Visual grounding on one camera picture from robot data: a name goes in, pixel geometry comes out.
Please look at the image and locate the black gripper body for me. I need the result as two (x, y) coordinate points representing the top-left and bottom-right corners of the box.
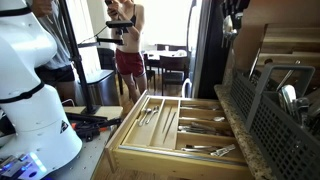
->
(221, 0), (250, 30)

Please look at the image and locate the silver spoon from holder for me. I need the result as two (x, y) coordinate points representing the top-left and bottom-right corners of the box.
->
(222, 15), (238, 47)

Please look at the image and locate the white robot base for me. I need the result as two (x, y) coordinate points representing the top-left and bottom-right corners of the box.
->
(0, 0), (82, 180)

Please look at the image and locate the spoon left in holder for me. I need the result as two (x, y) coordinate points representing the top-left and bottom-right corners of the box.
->
(280, 85), (297, 121)

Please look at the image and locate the silver spoon in drawer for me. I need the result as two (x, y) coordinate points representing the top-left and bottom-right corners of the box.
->
(180, 116), (226, 122)

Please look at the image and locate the dark grey utensil holder basket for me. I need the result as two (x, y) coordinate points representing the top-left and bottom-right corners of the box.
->
(230, 63), (320, 180)

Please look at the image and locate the knives bundle in drawer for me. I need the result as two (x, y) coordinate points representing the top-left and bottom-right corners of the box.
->
(178, 122), (233, 137)

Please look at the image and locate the small silver spoon front compartment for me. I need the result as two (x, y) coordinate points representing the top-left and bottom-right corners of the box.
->
(138, 108), (152, 127)

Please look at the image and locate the forks bundle in drawer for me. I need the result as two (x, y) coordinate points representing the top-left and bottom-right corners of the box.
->
(182, 144), (236, 157)

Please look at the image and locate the open wooden cutlery drawer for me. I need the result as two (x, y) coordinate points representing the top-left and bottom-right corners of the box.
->
(106, 93), (253, 180)

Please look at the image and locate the wooden cutting boards stack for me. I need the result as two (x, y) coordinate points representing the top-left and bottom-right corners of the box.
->
(233, 0), (320, 89)

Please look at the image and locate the stainless steel refrigerator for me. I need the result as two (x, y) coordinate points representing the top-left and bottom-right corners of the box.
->
(190, 0), (229, 99)

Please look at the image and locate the dark dining chair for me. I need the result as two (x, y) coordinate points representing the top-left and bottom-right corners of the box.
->
(160, 56), (190, 90)

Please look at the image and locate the person in red shorts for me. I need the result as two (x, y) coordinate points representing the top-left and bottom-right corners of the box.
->
(107, 0), (147, 103)

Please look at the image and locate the wooden chopstick lower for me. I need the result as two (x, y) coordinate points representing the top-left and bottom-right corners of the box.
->
(162, 112), (177, 144)

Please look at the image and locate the wooden chopstick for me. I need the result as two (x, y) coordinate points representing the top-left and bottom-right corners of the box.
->
(162, 112), (177, 144)
(162, 106), (173, 133)

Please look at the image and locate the wooden chopstick upper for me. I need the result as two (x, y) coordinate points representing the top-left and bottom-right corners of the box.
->
(162, 106), (173, 133)

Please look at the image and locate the wooden cutlery tray organizer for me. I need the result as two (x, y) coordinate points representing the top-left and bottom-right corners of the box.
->
(119, 96), (245, 165)

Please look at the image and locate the steel trash can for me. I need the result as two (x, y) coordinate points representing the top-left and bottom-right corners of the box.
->
(85, 69), (120, 106)

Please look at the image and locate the person in grey shirt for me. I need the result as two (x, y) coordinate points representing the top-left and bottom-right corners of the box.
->
(26, 0), (76, 106)

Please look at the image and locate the black camera tripod stand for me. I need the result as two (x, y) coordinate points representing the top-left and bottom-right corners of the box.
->
(60, 0), (133, 115)

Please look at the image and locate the black cable bundle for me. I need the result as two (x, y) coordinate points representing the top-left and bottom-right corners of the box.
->
(65, 111), (123, 143)

